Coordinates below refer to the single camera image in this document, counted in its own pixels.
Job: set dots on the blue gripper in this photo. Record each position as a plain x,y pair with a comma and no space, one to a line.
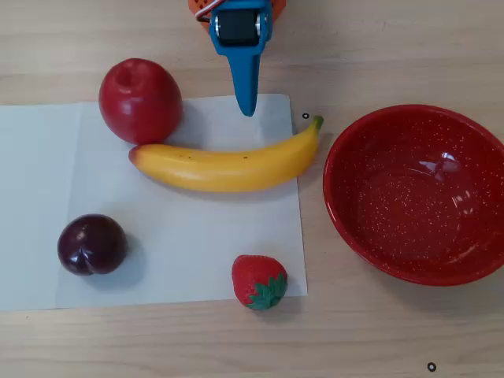
240,48

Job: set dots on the yellow banana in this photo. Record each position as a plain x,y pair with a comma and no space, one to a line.
224,171

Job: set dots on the red speckled bowl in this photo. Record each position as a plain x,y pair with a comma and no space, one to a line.
417,197

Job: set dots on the red apple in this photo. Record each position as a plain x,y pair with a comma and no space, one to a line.
139,100

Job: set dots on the white paper sheet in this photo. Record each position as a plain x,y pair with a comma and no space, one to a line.
31,204
189,236

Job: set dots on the red strawberry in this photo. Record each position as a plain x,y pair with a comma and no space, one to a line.
258,279

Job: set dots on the dark purple plum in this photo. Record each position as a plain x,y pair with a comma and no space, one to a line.
91,245

